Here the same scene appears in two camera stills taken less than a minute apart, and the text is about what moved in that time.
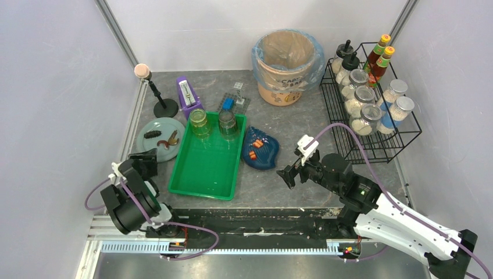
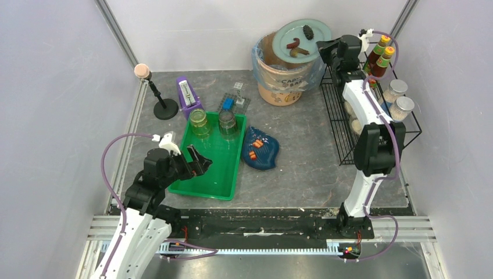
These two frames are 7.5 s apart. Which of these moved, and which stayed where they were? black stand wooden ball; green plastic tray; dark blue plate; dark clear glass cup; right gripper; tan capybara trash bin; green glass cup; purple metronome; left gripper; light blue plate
Moved: right gripper; left gripper; light blue plate
Stayed: green plastic tray; black stand wooden ball; green glass cup; dark clear glass cup; tan capybara trash bin; dark blue plate; purple metronome
